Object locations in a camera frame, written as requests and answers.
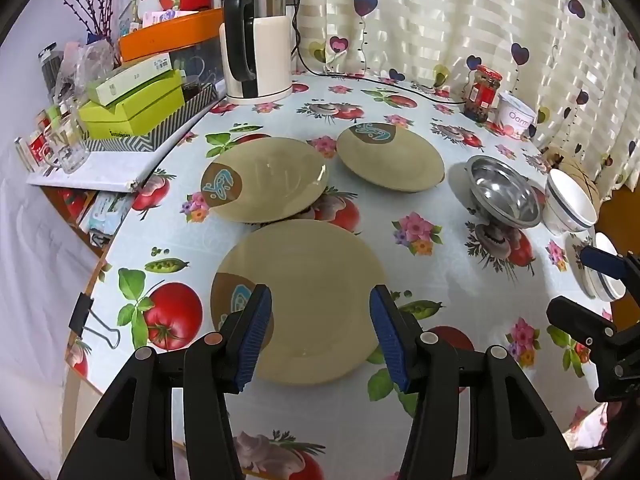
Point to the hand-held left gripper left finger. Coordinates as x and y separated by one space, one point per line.
257 335

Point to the cream electric kettle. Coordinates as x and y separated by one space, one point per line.
270 50

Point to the floral vegetable print tablecloth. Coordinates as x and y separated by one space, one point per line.
450 285

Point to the purple dried branches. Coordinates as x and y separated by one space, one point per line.
102 15

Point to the glass jar red label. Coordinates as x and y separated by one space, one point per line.
482 95

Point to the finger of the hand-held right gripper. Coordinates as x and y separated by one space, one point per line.
575 317
600 260

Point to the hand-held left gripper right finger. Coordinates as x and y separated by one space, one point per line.
387 335

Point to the lime green box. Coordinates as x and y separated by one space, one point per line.
135 115

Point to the dark jar black lid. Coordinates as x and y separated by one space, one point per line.
50 67

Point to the glass mug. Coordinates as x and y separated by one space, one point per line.
70 152

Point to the beige plate brown patch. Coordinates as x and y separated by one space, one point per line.
270 175
310 300
395 160

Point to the dark printed box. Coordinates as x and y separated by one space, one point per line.
200 62

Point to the pale flat box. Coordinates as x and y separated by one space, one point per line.
130 82

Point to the cream curtain heart print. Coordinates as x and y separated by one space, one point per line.
450 20

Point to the orange box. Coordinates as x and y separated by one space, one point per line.
165 35

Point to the black binder clip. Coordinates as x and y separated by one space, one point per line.
80 312

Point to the white board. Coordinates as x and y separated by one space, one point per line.
115 170

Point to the white bowl blue stripe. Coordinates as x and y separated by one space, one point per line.
607 287
575 195
574 265
554 221

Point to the stainless steel bowl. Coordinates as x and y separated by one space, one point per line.
505 195

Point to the pale blue packet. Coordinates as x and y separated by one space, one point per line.
102 215

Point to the white yogurt tub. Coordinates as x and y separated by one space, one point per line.
515 115

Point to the white sheet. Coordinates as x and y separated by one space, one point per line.
35 285

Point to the clear plastic bag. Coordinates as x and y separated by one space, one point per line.
85 62

